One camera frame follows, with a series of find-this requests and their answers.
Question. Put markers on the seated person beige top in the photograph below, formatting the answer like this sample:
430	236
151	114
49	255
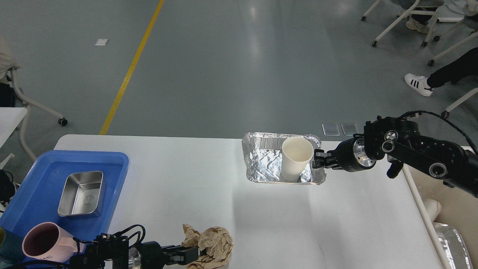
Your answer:
7	62

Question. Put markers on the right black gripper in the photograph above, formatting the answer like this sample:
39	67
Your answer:
349	155

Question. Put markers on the aluminium foil tray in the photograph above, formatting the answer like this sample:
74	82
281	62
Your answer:
263	158

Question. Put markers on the white striped sneaker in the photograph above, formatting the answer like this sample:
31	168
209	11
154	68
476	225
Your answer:
419	84

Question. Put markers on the floor socket plate left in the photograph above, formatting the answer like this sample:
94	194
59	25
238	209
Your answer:
331	129

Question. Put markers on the beige plastic bin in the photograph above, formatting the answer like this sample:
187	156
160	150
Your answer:
458	208

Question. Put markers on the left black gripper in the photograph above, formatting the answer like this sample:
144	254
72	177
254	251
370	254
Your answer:
151	255

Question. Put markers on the blue plastic tray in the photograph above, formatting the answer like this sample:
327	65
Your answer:
38	197

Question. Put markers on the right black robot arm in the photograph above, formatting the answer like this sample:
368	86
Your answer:
399	139

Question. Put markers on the white chair base right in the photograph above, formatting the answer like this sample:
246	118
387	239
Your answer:
471	93

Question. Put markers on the white side table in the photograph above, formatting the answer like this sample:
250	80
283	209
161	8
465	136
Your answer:
12	118

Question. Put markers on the brown paper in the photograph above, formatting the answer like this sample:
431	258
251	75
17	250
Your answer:
215	245

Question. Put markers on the white paper cup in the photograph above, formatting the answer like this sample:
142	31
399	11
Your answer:
296	154

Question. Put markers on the seated person's dark leg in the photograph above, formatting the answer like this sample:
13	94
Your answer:
463	67

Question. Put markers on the foil tray in bin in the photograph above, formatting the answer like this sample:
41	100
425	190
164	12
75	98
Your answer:
453	245

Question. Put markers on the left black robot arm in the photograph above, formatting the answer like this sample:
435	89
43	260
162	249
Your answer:
104	248

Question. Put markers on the pink plastic mug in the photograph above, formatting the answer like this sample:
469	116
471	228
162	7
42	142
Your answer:
48	241

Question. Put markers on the stainless steel rectangular tin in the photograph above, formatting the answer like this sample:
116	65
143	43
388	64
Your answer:
82	195

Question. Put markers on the white office chair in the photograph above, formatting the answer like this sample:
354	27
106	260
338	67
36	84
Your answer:
421	16

